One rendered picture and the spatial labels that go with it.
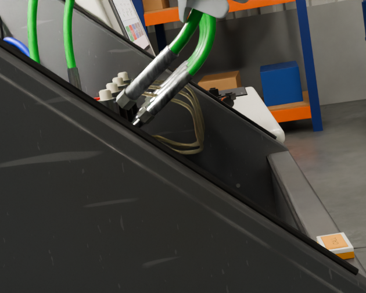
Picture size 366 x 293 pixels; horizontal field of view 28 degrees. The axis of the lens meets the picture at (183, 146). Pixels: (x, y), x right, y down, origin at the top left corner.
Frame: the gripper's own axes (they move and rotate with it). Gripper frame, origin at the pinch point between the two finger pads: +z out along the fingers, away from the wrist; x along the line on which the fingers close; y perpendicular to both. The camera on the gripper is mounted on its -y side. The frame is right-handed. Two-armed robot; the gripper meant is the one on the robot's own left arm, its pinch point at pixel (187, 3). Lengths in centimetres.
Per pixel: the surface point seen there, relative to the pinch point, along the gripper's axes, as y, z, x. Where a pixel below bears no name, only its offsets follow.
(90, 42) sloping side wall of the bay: -22.8, 34.5, 23.7
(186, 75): -0.6, 18.5, 12.5
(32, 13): -25.9, 24.3, 9.5
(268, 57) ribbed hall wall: -106, 370, 546
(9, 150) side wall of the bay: 1.5, 2.8, -29.2
